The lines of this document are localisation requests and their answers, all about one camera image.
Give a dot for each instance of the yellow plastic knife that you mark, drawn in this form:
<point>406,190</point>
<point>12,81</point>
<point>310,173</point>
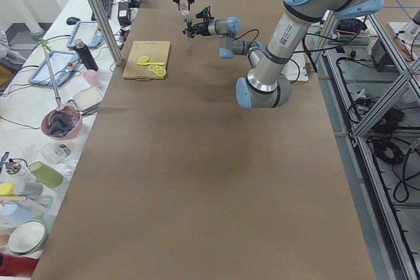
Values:
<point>151,63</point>

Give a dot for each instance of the pink bowl with cloth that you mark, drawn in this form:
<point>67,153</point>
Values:
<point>64,124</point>

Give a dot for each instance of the green cup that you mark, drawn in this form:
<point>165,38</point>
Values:
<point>46,175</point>

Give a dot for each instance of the wooden cutting board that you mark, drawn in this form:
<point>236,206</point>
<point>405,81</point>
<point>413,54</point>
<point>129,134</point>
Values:
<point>156,51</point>

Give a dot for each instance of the black water bottle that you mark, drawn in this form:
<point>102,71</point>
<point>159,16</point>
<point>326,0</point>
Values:
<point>85,55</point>

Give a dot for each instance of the steel jigger measuring cup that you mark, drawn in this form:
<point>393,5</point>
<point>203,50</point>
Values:
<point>188,20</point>

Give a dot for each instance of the black keyboard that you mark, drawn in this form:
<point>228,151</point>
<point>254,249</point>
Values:
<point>104,3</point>

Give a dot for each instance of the white pillar base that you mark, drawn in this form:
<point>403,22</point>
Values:
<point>295,69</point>

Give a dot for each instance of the clear glass beaker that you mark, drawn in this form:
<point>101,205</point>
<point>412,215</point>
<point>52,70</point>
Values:
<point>184,7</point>

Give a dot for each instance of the white square container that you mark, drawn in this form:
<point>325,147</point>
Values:
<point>88,99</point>

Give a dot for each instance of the pink cup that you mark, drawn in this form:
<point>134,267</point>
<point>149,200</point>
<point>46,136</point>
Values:
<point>91,78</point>

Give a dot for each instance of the light blue cup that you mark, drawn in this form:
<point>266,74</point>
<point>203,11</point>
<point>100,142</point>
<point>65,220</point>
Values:
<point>16,214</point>

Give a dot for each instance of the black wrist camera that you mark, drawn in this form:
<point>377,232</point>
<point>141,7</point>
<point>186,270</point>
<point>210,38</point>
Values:
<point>205,14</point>

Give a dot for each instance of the aluminium frame post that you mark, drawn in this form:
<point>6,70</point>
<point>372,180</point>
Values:
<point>100,15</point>

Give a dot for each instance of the black computer mouse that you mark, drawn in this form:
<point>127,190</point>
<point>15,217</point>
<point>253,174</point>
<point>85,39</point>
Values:
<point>72,20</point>

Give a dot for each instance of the blue teach pendant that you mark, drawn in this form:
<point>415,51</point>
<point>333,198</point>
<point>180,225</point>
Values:
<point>89,32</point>
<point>63,65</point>

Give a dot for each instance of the white green bowl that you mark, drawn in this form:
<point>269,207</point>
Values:
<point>28,238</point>

